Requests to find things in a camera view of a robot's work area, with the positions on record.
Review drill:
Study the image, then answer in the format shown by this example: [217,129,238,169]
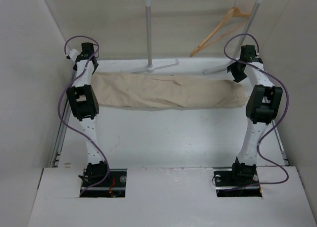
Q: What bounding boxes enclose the beige trousers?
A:
[91,72,247,109]

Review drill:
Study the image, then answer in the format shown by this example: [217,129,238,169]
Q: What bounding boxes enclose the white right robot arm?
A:
[226,45,283,187]

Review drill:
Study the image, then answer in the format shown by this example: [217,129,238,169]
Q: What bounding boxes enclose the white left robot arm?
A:
[66,42,111,190]

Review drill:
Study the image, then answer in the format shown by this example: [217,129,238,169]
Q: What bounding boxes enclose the wooden clothes hanger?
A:
[190,0,252,57]

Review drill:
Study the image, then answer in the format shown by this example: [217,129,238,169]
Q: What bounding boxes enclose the white clothes rack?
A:
[119,0,268,75]

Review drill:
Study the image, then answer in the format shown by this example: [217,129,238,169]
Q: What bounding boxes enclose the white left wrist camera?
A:
[66,49,79,62]

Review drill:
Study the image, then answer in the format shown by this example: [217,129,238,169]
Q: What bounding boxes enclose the aluminium frame rail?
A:
[51,71,77,168]

